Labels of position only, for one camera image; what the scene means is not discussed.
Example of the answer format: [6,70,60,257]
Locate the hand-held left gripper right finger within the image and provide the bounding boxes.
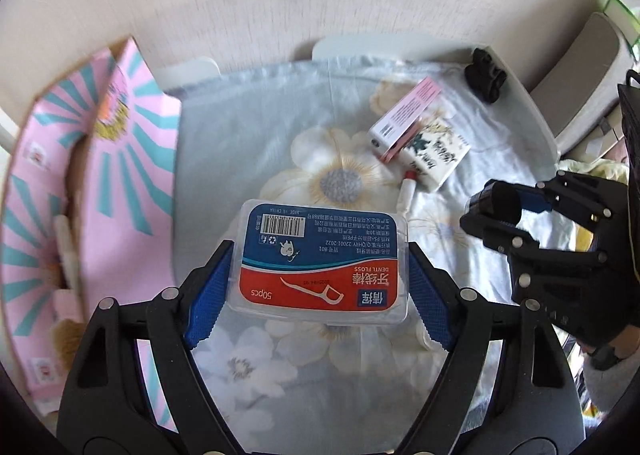
[406,241,586,447]

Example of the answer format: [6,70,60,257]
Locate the grey chair back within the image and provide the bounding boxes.
[530,12,631,156]

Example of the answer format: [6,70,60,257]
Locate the white leaf print box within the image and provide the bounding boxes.
[397,115,473,193]

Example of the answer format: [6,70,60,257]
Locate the cardboard box pink striped flaps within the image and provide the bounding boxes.
[0,35,183,431]

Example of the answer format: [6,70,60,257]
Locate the white desktop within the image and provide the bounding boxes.
[155,32,558,161]

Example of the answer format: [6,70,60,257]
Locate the long pink box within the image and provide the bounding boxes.
[367,76,443,161]

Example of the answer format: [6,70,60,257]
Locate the pale blue floral cloth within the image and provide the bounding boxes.
[135,58,561,455]

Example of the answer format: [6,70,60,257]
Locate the white red lipstick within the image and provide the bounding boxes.
[397,168,418,217]

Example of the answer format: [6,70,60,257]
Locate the black hair scrunchie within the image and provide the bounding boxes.
[464,48,507,103]

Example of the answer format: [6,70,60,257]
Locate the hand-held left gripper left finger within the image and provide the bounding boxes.
[57,240,236,447]

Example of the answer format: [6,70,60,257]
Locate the clear dental floss pick box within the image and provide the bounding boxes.
[227,199,411,326]

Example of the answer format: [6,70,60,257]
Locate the person's right forearm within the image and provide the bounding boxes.
[580,330,640,411]

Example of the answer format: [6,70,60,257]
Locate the green tissue pack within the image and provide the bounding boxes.
[602,0,640,48]

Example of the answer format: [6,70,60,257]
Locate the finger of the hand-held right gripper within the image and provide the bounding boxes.
[460,219,539,261]
[467,179,555,227]

